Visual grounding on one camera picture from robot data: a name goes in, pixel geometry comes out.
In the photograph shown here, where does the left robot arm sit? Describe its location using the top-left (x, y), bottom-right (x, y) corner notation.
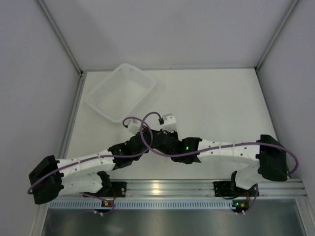
top-left (27, 127), bottom-right (157, 205)

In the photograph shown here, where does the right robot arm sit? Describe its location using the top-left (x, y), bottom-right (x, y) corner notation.
top-left (152, 131), bottom-right (288, 195)

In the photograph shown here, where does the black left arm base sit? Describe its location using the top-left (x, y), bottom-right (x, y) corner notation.
top-left (84, 181), bottom-right (127, 198)

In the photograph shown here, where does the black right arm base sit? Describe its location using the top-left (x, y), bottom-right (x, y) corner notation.
top-left (213, 181), bottom-right (256, 200)

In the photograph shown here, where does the white perforated plastic basket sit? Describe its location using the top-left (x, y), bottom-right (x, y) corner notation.
top-left (86, 63), bottom-right (156, 123)

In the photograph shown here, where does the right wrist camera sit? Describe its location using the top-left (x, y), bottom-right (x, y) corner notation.
top-left (159, 114), bottom-right (177, 133)

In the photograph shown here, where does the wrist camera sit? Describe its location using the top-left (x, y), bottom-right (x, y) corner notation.
top-left (127, 119), bottom-right (141, 135)
top-left (159, 114), bottom-right (177, 133)

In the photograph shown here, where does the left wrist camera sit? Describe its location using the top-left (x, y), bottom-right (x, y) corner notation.
top-left (127, 119), bottom-right (141, 135)

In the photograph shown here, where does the slotted white cable duct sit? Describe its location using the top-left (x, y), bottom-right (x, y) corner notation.
top-left (49, 198), bottom-right (246, 210)

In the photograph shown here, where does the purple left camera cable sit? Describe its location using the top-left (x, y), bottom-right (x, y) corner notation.
top-left (27, 117), bottom-right (155, 195)

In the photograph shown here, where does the purple camera cable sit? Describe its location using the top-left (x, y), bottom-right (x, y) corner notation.
top-left (27, 117), bottom-right (155, 195)
top-left (139, 112), bottom-right (299, 179)

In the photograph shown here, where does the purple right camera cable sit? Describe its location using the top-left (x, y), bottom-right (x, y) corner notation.
top-left (139, 112), bottom-right (299, 179)

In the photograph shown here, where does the aluminium mounting rail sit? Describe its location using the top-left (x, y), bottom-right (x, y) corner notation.
top-left (59, 178), bottom-right (306, 198)

